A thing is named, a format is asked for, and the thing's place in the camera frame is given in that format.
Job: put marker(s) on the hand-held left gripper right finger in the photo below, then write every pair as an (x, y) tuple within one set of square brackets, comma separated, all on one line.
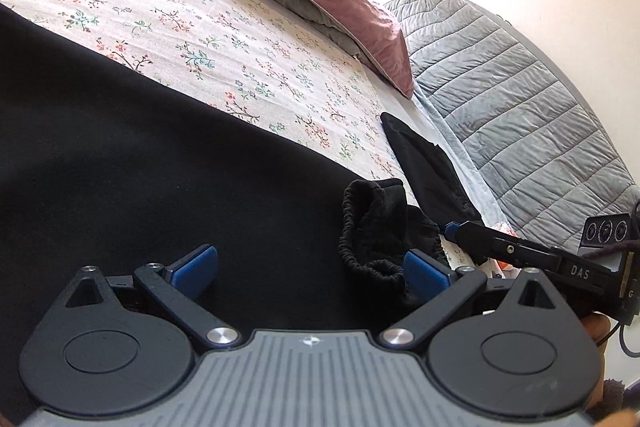
[(425, 274)]

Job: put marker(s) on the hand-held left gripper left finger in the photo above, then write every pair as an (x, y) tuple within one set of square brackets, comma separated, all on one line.
[(192, 274)]

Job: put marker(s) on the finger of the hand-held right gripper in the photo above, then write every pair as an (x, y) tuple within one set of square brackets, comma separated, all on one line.
[(500, 247)]

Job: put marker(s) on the black pants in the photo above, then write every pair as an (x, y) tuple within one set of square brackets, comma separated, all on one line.
[(150, 167)]

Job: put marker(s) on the person's right hand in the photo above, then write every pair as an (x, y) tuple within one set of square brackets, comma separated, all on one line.
[(596, 331)]

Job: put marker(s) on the small black garment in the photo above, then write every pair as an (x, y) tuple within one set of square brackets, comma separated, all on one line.
[(430, 167)]

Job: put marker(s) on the light blue mattress pad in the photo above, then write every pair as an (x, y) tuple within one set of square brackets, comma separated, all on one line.
[(450, 137)]

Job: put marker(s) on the grey quilted blanket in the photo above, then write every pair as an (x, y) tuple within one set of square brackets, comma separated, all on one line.
[(525, 97)]

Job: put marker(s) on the floral bed sheet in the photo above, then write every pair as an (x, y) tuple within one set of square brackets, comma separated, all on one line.
[(200, 37)]

